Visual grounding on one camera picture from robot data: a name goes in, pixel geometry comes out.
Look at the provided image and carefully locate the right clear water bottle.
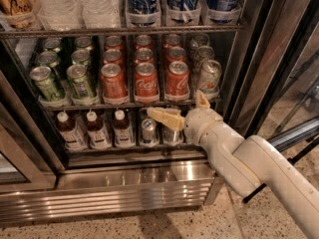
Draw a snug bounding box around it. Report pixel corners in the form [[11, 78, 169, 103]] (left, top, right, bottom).
[[79, 0, 121, 29]]

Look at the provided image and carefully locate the silver can bottom middle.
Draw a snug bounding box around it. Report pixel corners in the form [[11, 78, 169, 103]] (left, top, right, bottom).
[[163, 126, 182, 143]]

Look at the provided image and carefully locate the silver can middle right column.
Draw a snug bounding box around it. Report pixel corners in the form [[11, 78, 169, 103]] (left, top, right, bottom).
[[192, 46, 214, 68]]

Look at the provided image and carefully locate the silver 7up can front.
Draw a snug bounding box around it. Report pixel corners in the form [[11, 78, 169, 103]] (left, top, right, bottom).
[[196, 59, 222, 95]]

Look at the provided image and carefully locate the red coke can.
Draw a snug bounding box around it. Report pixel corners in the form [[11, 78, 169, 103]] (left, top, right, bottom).
[[162, 34, 181, 49], [135, 35, 153, 49], [101, 64, 128, 99], [166, 47, 186, 64], [165, 61, 189, 96], [135, 48, 154, 65], [103, 49, 124, 66], [104, 35, 125, 51], [135, 63, 158, 98]]

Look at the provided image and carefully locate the bottom wire shelf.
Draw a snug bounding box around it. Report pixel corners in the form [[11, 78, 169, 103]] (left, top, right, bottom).
[[66, 142, 201, 154]]

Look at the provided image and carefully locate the stainless steel fridge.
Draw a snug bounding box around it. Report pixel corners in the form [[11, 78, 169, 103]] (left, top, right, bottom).
[[0, 0, 318, 234]]

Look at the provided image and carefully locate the green can far-left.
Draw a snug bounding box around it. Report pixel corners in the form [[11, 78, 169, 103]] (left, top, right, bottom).
[[29, 66, 66, 102], [43, 37, 63, 53], [37, 51, 61, 71]]

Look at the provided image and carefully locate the blue Pepsi can left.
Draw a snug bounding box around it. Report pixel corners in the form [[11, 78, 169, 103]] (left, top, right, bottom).
[[127, 0, 160, 27]]

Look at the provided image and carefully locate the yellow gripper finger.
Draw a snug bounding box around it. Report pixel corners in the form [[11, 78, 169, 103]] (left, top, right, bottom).
[[195, 90, 210, 109], [147, 107, 184, 130]]

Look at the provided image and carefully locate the wire shelf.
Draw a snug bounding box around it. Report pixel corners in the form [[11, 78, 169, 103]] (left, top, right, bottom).
[[66, 142, 201, 154], [0, 25, 244, 39], [39, 98, 223, 112]]

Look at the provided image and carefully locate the tea bottle right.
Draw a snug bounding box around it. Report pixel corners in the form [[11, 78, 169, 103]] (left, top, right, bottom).
[[113, 110, 135, 147]]

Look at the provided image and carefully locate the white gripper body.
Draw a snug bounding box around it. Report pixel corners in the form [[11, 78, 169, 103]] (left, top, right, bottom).
[[183, 108, 223, 145]]

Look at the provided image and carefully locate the tea bottle middle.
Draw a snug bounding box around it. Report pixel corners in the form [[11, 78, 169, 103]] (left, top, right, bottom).
[[86, 112, 111, 149]]

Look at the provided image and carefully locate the green can column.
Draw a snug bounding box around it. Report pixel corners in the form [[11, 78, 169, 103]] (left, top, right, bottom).
[[71, 49, 91, 68], [75, 36, 94, 51], [67, 64, 97, 100]]

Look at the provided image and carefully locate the middle wire shelf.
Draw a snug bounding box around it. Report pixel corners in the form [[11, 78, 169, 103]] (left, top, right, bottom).
[[39, 98, 223, 112]]

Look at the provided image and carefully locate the clear water bottle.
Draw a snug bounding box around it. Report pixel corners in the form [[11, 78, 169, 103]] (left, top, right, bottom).
[[38, 0, 81, 31], [79, 0, 121, 29]]

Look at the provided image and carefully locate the green can back far-left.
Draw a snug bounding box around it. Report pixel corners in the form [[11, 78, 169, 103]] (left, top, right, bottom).
[[43, 37, 63, 53]]

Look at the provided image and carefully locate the yellow LaCroix can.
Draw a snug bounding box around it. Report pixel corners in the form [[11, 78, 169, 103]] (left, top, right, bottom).
[[0, 0, 35, 30]]

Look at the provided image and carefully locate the silver can back right column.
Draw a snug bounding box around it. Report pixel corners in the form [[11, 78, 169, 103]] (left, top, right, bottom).
[[189, 33, 210, 49]]

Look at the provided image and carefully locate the black tripod leg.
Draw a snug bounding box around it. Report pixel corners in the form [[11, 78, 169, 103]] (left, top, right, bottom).
[[243, 137, 319, 203]]

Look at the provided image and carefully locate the top wire shelf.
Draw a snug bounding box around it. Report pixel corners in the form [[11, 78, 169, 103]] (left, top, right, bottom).
[[0, 25, 244, 39]]

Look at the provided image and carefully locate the silver can bottom left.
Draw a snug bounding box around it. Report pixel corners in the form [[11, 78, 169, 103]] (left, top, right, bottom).
[[142, 119, 157, 144]]

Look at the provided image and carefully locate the silver can column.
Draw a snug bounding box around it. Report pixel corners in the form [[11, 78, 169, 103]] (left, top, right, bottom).
[[192, 46, 214, 68], [189, 33, 210, 49]]

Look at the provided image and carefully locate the tea bottle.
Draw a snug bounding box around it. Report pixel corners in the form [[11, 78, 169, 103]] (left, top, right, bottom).
[[113, 110, 135, 147], [57, 112, 87, 151], [86, 112, 111, 149]]

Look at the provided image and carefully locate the green can front far-left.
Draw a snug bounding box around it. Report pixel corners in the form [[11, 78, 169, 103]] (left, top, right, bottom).
[[29, 66, 66, 102]]

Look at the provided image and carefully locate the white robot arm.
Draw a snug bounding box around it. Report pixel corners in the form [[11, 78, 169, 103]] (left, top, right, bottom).
[[147, 92, 319, 239]]

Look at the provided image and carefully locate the glass fridge door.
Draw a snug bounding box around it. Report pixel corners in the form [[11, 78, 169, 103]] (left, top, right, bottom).
[[219, 0, 318, 137]]

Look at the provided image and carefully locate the left clear water bottle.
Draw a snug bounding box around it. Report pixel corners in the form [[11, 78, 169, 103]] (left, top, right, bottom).
[[38, 0, 81, 31]]

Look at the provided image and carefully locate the green can middle far-left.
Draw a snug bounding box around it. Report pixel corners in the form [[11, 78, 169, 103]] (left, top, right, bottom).
[[37, 51, 61, 71]]

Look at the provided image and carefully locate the tea bottle left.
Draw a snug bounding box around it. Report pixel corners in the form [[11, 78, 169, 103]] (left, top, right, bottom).
[[57, 112, 87, 151]]

